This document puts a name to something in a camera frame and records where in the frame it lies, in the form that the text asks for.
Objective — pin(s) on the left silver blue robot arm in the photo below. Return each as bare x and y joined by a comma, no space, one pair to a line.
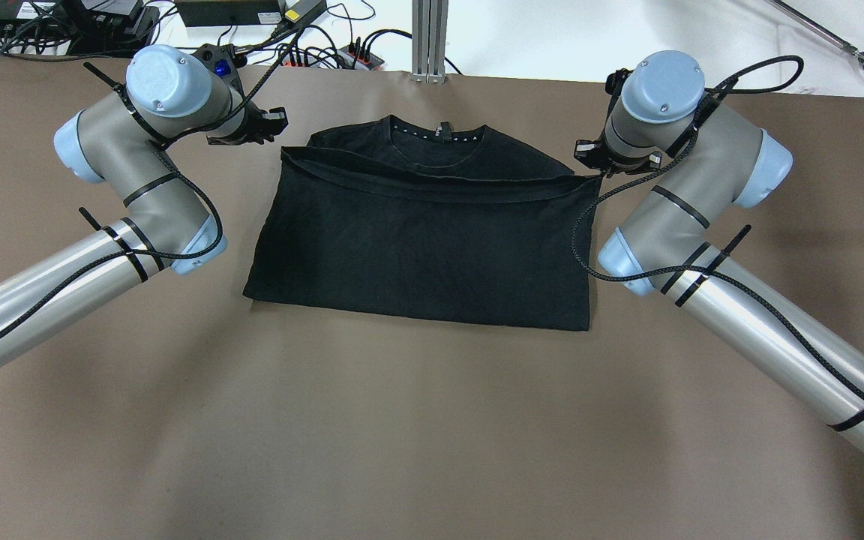
122,142

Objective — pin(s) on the red black power strip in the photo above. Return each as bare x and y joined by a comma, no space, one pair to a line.
352,57

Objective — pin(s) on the black printed t-shirt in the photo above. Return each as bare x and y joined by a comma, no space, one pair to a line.
389,218

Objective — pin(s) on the aluminium frame post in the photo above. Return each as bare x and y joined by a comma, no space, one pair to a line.
429,29

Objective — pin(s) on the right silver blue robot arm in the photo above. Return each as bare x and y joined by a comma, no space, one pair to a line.
665,126

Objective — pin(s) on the black power adapter yellow label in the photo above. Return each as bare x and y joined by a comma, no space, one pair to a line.
298,17

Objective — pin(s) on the black monitor stand base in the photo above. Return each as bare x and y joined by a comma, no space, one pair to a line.
109,28

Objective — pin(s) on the metal reacher grabber tool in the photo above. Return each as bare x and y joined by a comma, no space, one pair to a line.
825,34

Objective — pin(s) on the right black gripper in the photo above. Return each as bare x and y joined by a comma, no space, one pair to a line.
592,156

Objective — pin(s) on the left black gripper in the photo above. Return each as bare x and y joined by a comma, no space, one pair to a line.
250,124

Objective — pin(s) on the black electronics box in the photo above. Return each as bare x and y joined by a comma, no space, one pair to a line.
197,14

